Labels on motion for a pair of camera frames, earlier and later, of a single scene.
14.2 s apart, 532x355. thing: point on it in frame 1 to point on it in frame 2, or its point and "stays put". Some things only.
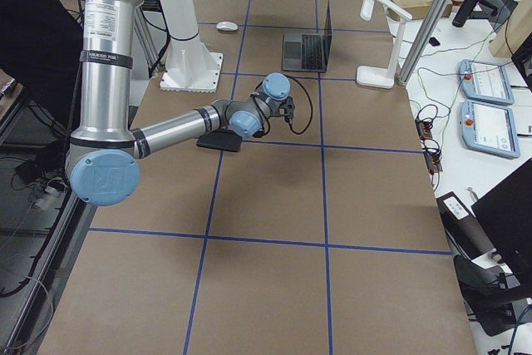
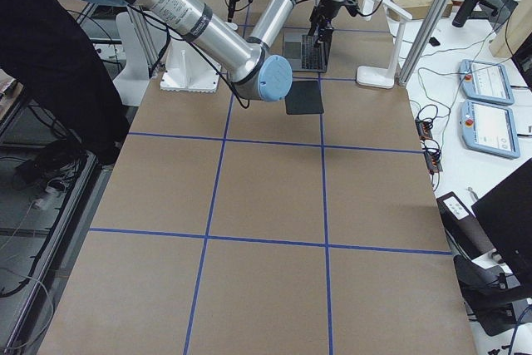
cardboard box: x=416 y=5 stays put
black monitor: x=504 y=214 stays put
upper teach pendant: x=485 y=81 stays put
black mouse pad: x=221 y=139 to x=304 y=98
